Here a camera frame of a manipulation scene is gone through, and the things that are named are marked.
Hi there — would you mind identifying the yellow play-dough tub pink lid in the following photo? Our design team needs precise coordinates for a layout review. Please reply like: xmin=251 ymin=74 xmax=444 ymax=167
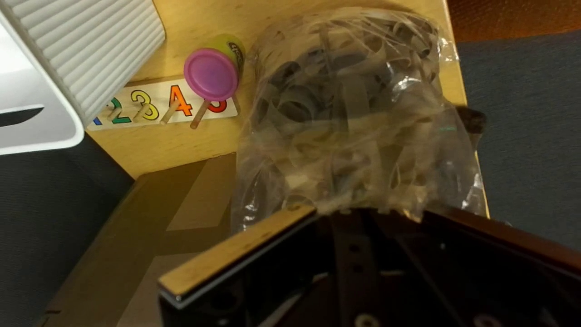
xmin=184 ymin=34 xmax=246 ymax=102

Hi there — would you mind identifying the cardboard box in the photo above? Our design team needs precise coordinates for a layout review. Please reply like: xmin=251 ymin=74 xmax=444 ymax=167
xmin=39 ymin=154 xmax=237 ymax=327

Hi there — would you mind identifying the wooden number puzzle board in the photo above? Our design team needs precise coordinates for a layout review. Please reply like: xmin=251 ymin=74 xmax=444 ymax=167
xmin=88 ymin=76 xmax=240 ymax=132

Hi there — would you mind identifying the white plastic bin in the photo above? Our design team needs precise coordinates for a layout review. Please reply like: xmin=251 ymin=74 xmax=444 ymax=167
xmin=0 ymin=0 xmax=166 ymax=154

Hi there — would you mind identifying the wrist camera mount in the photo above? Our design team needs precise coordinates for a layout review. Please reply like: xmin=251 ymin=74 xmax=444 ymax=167
xmin=161 ymin=205 xmax=581 ymax=327

